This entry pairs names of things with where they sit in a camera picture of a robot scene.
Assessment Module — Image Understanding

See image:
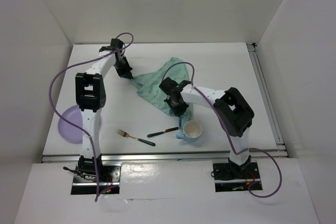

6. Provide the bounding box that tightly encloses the purple plastic plate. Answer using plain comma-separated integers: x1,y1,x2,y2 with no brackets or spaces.
58,105,82,144

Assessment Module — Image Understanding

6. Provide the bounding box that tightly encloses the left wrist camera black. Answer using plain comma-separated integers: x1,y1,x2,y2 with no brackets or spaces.
110,38,124,51

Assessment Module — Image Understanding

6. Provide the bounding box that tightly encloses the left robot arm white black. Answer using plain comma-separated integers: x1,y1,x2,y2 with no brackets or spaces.
75,43,133,182

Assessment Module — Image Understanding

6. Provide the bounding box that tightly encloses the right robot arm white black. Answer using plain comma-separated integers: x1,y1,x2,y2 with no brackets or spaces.
159,78,255,178

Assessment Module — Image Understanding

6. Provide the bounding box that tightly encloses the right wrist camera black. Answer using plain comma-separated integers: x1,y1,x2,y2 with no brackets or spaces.
159,77,179,95

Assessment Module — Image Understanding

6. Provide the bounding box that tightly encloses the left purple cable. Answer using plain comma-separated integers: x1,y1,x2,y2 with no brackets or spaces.
49,33,134,202

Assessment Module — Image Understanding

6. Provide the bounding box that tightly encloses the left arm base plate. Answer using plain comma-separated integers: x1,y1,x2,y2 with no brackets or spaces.
67,164,121,195

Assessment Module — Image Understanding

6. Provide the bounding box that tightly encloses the gold knife black handle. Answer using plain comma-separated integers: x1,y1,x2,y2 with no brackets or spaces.
147,127,179,138

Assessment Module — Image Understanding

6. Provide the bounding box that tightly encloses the aluminium rail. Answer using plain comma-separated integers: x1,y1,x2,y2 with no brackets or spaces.
246,43,285,145
41,148,289,163

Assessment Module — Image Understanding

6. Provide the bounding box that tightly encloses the purple cable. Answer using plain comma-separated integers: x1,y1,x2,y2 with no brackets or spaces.
161,61,283,198
49,33,134,202

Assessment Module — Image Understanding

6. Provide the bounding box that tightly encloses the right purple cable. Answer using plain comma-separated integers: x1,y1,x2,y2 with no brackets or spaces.
161,61,283,198

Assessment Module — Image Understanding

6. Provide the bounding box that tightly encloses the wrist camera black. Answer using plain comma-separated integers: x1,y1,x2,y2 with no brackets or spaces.
110,38,124,51
159,77,179,95

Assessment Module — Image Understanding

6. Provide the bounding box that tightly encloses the light blue mug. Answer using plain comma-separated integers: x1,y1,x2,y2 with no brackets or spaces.
176,120,203,142

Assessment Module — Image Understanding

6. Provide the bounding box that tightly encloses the right side aluminium rail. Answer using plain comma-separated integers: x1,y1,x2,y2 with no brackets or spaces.
246,43,285,145

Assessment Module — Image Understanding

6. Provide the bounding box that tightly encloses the front aluminium rail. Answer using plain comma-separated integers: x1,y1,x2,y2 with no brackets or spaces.
41,148,289,163

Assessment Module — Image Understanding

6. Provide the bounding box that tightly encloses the gold fork black handle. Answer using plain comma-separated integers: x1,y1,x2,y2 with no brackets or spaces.
117,130,156,146

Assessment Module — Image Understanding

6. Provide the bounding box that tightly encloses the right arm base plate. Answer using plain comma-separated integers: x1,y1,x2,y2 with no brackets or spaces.
211,162,263,193

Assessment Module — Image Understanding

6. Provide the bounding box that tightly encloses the green patterned cloth placemat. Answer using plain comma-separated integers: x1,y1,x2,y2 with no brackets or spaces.
131,57,190,116

